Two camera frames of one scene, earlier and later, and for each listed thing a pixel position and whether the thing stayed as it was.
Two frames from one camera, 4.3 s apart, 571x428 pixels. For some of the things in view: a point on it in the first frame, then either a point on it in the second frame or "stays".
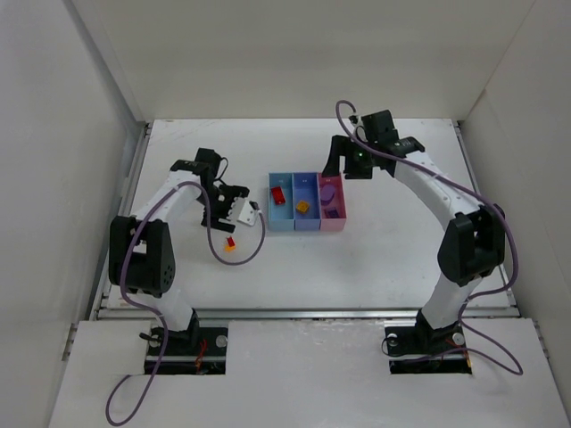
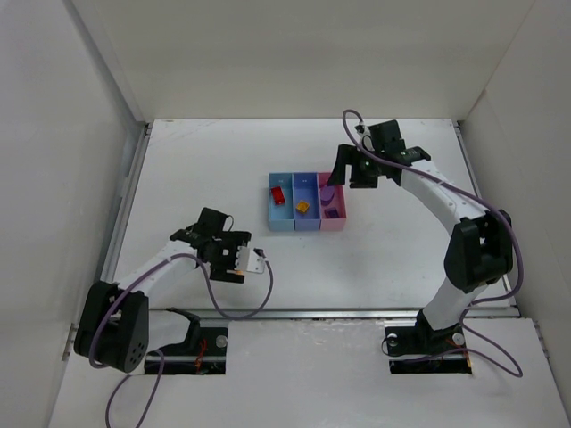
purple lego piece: x=327 y=193 stays
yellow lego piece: x=302 y=207 stays
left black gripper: x=219 y=212 to x=227 y=274
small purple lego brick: x=331 y=212 stays
